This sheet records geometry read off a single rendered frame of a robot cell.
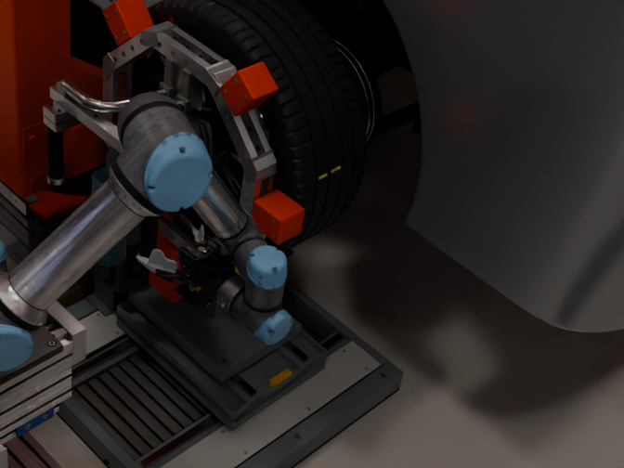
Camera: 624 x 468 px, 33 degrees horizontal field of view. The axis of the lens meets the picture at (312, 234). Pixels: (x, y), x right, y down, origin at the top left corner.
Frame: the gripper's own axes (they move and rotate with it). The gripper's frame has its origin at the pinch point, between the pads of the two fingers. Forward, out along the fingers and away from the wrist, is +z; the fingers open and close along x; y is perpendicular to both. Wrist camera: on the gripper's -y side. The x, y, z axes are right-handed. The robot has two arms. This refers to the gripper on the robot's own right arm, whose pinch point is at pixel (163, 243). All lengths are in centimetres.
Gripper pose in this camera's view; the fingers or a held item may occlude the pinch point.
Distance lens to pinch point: 222.6
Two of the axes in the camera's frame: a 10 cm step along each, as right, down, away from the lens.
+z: -7.1, -5.2, 4.7
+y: 1.2, -7.5, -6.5
